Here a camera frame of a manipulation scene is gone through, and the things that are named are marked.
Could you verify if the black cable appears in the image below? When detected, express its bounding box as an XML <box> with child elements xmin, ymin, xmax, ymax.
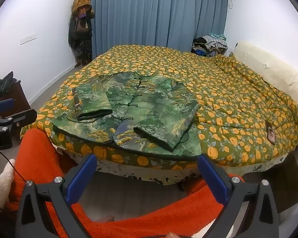
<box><xmin>0</xmin><ymin>149</ymin><xmax>28</xmax><ymax>182</ymax></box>

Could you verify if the cream pillow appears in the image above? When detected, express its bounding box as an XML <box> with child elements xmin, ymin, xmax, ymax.
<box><xmin>233</xmin><ymin>41</ymin><xmax>298</xmax><ymax>109</ymax></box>

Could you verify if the brown wooden cabinet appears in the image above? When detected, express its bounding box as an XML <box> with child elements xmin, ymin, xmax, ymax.
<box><xmin>0</xmin><ymin>80</ymin><xmax>31</xmax><ymax>139</ymax></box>

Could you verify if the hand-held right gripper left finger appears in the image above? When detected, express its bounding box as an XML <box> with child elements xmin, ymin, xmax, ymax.
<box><xmin>15</xmin><ymin>154</ymin><xmax>98</xmax><ymax>238</ymax></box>

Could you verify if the pile of clothes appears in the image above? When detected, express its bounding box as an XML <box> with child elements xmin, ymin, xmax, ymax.
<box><xmin>192</xmin><ymin>33</ymin><xmax>228</xmax><ymax>57</ymax></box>

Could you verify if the brown quilt label patch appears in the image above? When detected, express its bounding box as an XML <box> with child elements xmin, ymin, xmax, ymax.
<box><xmin>266</xmin><ymin>126</ymin><xmax>276</xmax><ymax>144</ymax></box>

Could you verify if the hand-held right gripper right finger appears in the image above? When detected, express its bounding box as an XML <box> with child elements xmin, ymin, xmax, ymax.
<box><xmin>197</xmin><ymin>154</ymin><xmax>281</xmax><ymax>238</ymax></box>

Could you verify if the blue curtain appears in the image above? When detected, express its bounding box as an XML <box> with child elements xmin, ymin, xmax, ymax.
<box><xmin>82</xmin><ymin>0</ymin><xmax>229</xmax><ymax>57</ymax></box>

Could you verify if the orange floral quilt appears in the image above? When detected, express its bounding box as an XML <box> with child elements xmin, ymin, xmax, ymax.
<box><xmin>20</xmin><ymin>44</ymin><xmax>298</xmax><ymax>171</ymax></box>

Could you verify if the green printed jacket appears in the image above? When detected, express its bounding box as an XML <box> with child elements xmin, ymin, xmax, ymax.
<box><xmin>52</xmin><ymin>71</ymin><xmax>201</xmax><ymax>161</ymax></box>

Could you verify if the dark cloth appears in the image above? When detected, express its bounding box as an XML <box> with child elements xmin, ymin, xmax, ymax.
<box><xmin>0</xmin><ymin>71</ymin><xmax>17</xmax><ymax>97</ymax></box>

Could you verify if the coat rack with clothes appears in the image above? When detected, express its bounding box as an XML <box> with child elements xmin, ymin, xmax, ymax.
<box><xmin>68</xmin><ymin>0</ymin><xmax>95</xmax><ymax>68</ymax></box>

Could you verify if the speckled white bed base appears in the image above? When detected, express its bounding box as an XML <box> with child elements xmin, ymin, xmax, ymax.
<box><xmin>50</xmin><ymin>144</ymin><xmax>298</xmax><ymax>214</ymax></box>

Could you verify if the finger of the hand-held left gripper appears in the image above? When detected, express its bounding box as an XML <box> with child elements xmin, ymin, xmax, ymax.
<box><xmin>0</xmin><ymin>98</ymin><xmax>15</xmax><ymax>116</ymax></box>
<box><xmin>5</xmin><ymin>108</ymin><xmax>38</xmax><ymax>127</ymax></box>

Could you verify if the person's orange fleece clothing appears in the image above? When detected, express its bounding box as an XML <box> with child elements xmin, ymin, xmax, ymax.
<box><xmin>9</xmin><ymin>128</ymin><xmax>246</xmax><ymax>238</ymax></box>

